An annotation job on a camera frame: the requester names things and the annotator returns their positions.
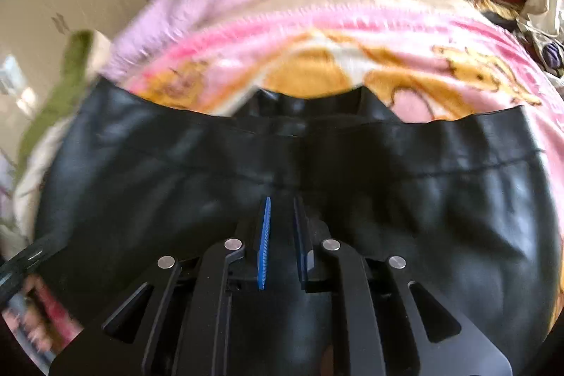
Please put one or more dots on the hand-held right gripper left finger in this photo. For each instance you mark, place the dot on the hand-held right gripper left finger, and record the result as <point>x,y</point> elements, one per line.
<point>265,244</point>

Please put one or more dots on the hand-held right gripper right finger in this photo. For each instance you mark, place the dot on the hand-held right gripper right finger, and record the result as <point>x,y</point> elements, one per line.
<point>301,246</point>

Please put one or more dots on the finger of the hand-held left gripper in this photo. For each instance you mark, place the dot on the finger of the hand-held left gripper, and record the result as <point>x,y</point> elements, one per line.
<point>26,259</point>

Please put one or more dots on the black leather jacket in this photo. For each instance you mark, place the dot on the black leather jacket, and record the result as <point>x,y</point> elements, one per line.
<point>396,182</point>

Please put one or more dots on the person's left hand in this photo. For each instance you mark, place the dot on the person's left hand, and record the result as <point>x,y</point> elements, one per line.
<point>33,323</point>

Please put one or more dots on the green cloth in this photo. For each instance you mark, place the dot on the green cloth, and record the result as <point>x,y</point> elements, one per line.
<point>66,85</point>

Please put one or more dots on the pink printed blanket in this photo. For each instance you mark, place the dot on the pink printed blanket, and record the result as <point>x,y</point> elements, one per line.
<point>352,32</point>

